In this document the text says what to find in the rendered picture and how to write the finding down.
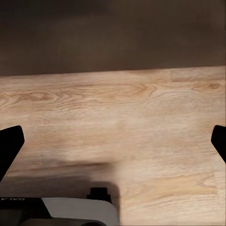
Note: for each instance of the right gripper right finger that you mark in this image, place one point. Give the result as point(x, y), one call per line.
point(219, 140)

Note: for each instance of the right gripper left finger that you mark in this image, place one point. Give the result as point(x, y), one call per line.
point(11, 141)

